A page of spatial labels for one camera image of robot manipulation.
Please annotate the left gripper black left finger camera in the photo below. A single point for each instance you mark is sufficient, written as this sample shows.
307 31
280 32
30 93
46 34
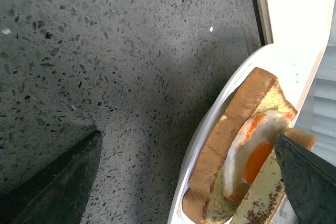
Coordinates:
58 193

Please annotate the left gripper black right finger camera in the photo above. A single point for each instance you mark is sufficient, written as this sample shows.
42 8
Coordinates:
309 182

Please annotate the bread slice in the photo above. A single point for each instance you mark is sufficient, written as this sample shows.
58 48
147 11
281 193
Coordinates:
265 195
204 202

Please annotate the white round plate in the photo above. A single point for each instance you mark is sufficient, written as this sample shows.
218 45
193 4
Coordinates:
297 68

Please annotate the fried egg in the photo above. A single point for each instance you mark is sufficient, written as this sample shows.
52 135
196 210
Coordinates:
250 149

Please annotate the beige rabbit tray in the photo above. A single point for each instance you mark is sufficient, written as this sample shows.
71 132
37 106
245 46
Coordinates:
296 22

